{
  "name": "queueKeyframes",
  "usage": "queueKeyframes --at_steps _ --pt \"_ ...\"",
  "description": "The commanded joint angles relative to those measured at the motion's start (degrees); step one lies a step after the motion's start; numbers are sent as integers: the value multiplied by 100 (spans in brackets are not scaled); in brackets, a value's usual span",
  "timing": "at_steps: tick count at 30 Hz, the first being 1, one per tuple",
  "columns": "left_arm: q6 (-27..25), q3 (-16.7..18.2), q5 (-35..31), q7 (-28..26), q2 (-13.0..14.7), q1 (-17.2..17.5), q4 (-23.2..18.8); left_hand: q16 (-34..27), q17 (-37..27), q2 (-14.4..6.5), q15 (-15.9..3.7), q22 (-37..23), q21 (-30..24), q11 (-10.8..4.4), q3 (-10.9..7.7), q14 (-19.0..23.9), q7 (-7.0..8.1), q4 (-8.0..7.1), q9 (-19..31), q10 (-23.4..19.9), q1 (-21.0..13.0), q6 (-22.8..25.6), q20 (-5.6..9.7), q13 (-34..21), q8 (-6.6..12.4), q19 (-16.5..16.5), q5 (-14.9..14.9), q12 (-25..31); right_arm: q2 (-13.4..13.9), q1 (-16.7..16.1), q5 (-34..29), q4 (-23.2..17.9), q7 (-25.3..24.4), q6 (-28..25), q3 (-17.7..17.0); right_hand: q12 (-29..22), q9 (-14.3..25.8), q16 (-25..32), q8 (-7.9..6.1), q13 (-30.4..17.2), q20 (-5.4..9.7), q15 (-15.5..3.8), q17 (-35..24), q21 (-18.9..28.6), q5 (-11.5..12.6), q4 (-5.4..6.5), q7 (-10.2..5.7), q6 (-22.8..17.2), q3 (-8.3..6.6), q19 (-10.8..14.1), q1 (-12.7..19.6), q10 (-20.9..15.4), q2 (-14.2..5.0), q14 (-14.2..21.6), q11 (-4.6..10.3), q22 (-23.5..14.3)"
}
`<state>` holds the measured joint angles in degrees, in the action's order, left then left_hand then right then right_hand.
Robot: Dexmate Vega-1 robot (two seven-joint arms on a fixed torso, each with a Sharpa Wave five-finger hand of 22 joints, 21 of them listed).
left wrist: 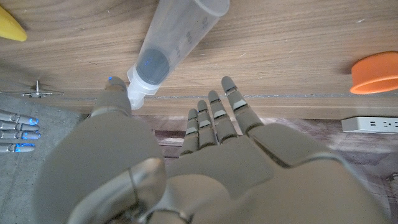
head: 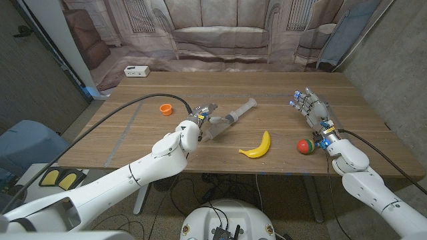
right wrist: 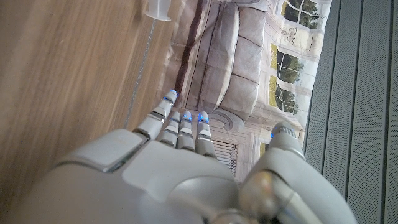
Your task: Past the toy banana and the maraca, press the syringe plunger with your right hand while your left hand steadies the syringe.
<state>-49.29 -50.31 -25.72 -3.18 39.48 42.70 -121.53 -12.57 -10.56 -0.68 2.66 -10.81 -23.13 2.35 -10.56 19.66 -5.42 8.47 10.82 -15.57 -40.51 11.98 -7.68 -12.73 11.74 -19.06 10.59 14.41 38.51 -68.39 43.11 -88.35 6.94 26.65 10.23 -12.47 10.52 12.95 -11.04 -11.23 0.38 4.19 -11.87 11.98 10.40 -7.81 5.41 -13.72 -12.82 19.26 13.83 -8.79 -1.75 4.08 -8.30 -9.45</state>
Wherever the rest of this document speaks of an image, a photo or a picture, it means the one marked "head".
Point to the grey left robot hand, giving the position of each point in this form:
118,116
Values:
201,111

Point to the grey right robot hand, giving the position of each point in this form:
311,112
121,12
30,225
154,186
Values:
315,110

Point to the large clear plastic syringe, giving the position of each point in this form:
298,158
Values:
241,108

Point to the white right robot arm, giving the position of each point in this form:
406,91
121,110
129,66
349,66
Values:
367,186

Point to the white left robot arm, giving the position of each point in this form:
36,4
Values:
133,173

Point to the red striped toy maraca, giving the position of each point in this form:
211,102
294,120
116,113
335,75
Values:
304,146

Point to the yellow toy banana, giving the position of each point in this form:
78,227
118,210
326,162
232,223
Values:
262,150

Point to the small orange cup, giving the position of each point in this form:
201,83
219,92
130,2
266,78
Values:
165,110

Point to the white power box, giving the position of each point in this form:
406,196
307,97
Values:
136,71

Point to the printed sofa room backdrop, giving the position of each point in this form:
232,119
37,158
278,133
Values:
217,33

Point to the round black floor fan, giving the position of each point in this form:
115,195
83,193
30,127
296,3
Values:
165,183

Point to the white table leg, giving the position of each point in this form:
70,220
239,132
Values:
141,200
313,200

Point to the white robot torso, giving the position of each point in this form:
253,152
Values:
227,213

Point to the small black torso computer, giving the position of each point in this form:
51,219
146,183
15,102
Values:
221,233

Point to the yellow black foot pedal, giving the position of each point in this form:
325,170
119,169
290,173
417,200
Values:
50,177
68,181

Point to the blue chair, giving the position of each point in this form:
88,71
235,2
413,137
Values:
26,143

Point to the white pedal base board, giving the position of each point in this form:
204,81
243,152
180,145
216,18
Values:
33,190

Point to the person in blue jeans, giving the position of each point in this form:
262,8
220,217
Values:
10,200

